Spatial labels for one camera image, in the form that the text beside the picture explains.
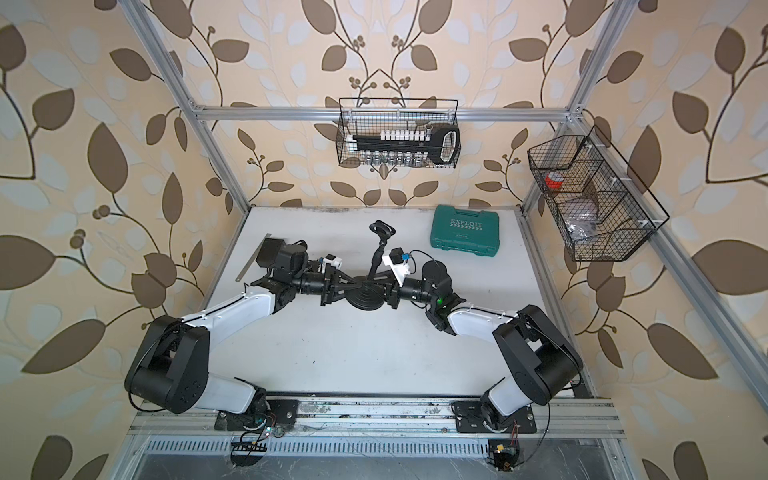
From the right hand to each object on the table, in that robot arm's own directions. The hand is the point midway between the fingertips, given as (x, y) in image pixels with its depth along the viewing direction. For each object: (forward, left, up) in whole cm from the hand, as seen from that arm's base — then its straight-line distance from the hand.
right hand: (366, 281), depth 78 cm
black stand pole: (+3, -6, +16) cm, 17 cm away
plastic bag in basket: (+8, -54, +13) cm, 56 cm away
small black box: (+23, +36, -14) cm, 45 cm away
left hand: (-1, +3, +1) cm, 3 cm away
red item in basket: (+26, -56, +11) cm, 62 cm away
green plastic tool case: (+29, -34, -15) cm, 47 cm away
